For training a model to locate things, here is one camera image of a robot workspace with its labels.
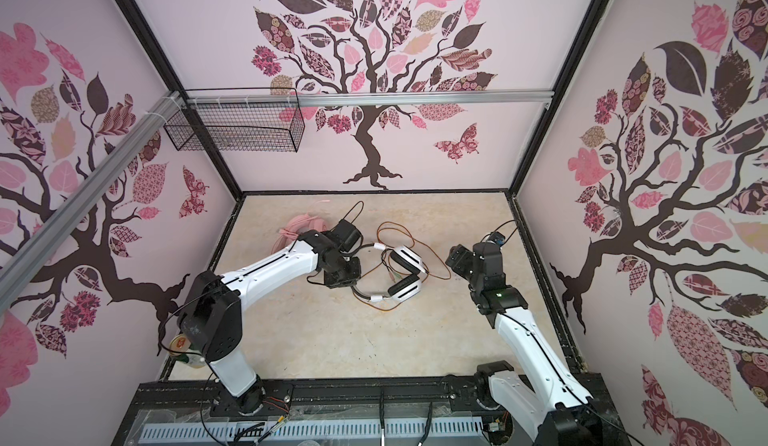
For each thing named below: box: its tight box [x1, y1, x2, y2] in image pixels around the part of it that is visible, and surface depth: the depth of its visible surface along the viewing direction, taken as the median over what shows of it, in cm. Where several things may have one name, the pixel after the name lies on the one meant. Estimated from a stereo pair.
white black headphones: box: [351, 243, 426, 303], surface depth 82 cm
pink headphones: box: [270, 213, 328, 254], surface depth 102 cm
